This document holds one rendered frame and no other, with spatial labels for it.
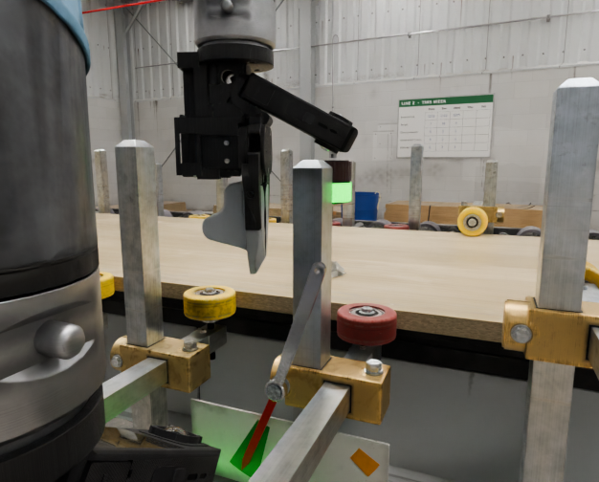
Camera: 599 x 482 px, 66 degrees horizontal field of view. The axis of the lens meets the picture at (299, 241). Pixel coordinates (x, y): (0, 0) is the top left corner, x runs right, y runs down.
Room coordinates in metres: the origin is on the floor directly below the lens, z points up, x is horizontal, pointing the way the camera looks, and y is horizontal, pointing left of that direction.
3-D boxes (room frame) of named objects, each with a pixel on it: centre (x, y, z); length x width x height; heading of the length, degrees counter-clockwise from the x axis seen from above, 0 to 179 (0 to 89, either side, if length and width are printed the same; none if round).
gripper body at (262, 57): (0.46, 0.07, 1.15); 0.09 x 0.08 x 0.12; 87
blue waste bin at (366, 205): (6.39, -0.84, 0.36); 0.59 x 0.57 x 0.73; 153
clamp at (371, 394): (0.52, -0.04, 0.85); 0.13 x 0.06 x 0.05; 67
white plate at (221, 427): (0.51, 0.02, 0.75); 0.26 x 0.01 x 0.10; 67
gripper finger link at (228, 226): (0.44, 0.06, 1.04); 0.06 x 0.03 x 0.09; 87
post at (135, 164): (0.62, 0.22, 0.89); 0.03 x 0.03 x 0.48; 67
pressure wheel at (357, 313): (0.60, -0.09, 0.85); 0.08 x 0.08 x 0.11
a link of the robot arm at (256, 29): (0.45, 0.06, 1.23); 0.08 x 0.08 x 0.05
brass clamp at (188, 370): (0.61, 0.20, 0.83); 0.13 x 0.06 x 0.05; 67
